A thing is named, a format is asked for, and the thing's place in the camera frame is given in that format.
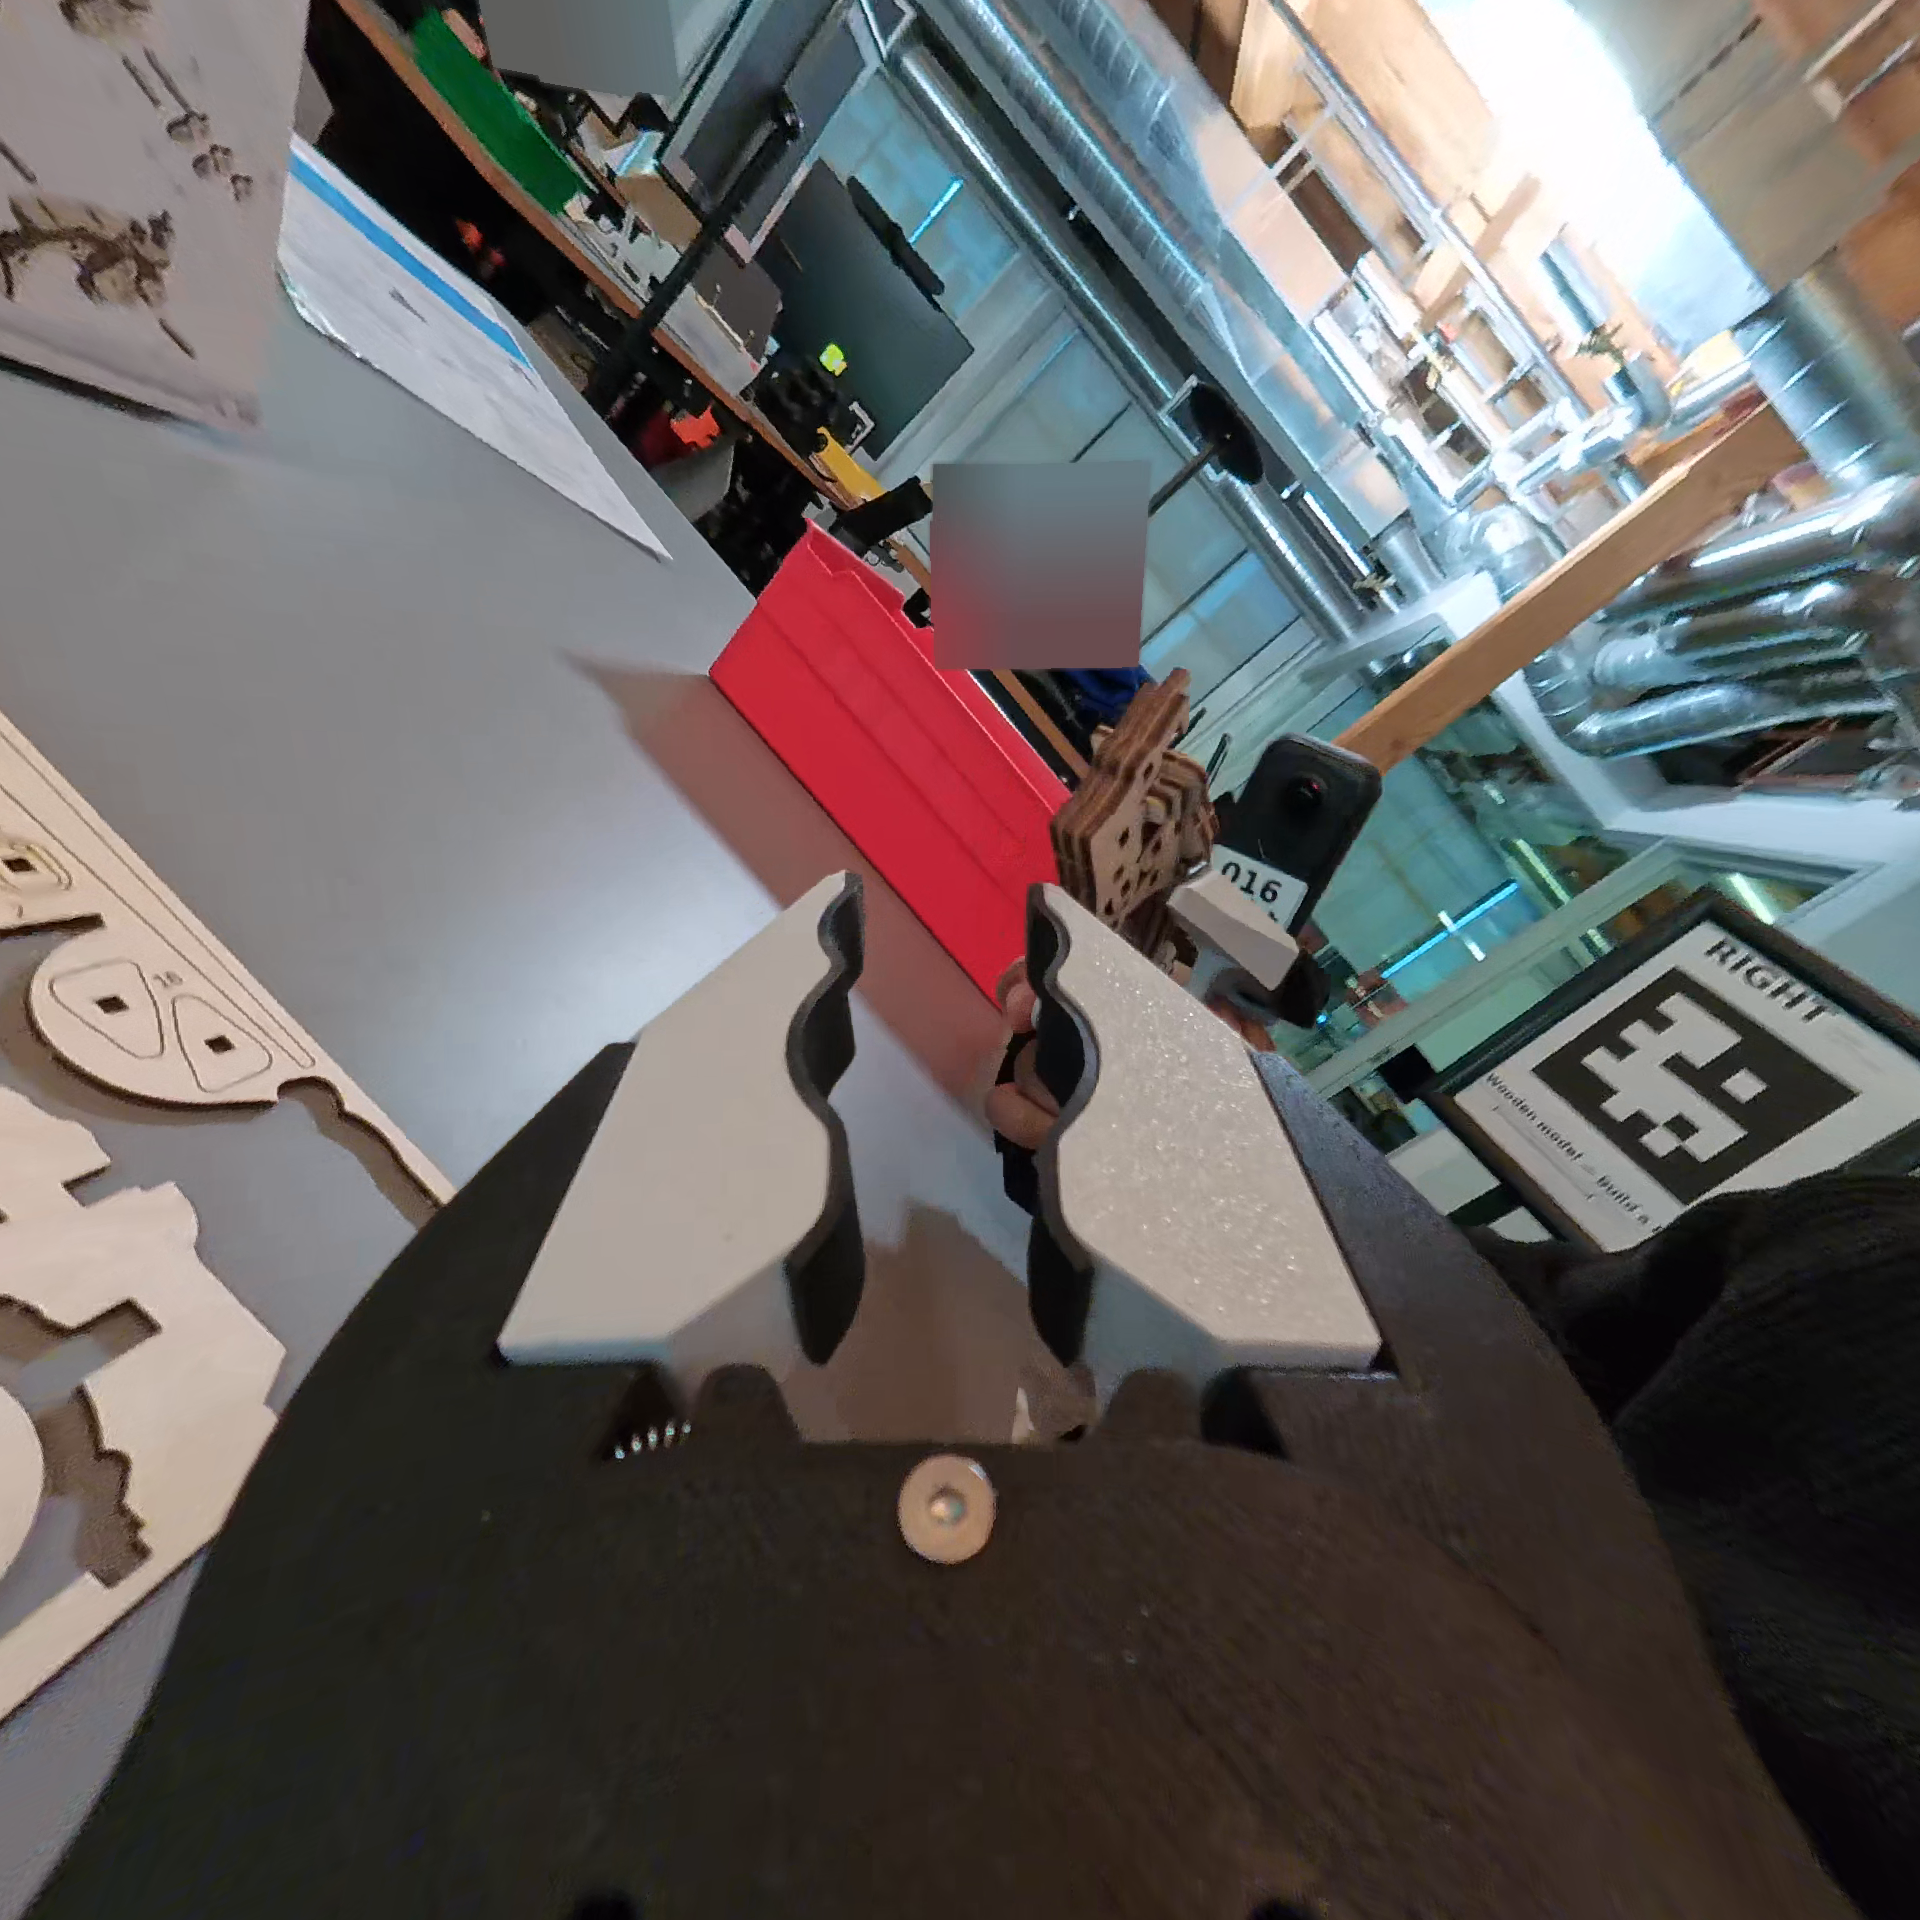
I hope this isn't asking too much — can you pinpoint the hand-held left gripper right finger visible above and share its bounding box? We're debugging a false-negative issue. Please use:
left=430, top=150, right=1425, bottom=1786
left=996, top=883, right=1384, bottom=1376

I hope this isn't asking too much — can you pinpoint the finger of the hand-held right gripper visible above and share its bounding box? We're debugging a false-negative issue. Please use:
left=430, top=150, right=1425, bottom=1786
left=1168, top=873, right=1301, bottom=991

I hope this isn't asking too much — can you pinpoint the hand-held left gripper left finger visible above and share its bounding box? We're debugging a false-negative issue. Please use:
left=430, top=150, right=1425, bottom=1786
left=497, top=870, right=874, bottom=1376

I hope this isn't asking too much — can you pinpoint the brown wooden puzzle model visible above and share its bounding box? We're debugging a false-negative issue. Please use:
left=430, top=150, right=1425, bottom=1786
left=1049, top=669, right=1214, bottom=962

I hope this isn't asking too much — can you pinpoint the grey desk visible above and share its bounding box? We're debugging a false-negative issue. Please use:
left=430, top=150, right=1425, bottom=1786
left=0, top=135, right=1081, bottom=1728

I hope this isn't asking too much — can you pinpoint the person's right hand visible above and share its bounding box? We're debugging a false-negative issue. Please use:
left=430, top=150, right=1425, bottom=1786
left=986, top=960, right=1076, bottom=1161

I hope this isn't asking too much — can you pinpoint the wooden ceiling beam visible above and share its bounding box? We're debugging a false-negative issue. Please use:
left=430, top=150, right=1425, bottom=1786
left=1336, top=397, right=1824, bottom=769

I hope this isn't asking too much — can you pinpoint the red plastic bin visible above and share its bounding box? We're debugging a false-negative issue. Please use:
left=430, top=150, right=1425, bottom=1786
left=708, top=521, right=1076, bottom=1003

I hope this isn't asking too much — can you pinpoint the framed marker sign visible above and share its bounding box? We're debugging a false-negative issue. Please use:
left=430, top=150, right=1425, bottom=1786
left=1418, top=883, right=1920, bottom=1256

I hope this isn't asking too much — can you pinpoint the laser-cut plywood sheet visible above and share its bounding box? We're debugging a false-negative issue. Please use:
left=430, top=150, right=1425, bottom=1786
left=0, top=711, right=457, bottom=1719

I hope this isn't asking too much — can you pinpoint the black computer monitor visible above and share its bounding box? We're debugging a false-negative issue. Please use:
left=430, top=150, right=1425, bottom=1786
left=750, top=158, right=977, bottom=458

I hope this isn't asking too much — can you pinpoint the black tripod stand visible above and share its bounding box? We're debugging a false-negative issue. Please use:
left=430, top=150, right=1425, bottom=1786
left=577, top=89, right=804, bottom=414

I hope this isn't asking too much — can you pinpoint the document in plastic sleeve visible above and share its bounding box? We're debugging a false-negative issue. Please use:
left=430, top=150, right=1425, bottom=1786
left=278, top=141, right=672, bottom=560

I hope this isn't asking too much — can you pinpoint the wooden-top background table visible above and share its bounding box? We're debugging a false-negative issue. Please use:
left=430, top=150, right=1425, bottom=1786
left=336, top=0, right=932, bottom=578

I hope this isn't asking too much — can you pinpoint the green plastic bin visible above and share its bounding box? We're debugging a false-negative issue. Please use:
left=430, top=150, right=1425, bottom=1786
left=408, top=6, right=589, bottom=211

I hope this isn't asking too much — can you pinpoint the assembly figure instruction sheet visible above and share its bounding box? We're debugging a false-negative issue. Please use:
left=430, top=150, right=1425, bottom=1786
left=0, top=0, right=310, bottom=431

